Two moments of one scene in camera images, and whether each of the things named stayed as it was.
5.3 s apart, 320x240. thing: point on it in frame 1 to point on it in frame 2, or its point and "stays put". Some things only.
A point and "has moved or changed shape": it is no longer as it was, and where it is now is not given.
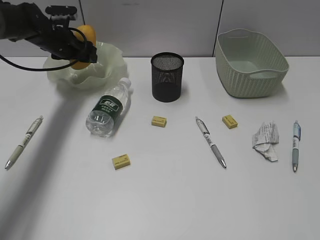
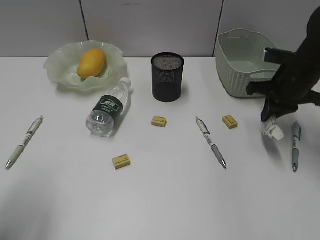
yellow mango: [90, 33] to [91, 63]
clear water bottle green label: [100, 121] stays put
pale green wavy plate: [109, 69] stays put
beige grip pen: [29, 135] stays put
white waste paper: [266, 140] has moved or changed shape
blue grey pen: [296, 138] stays put
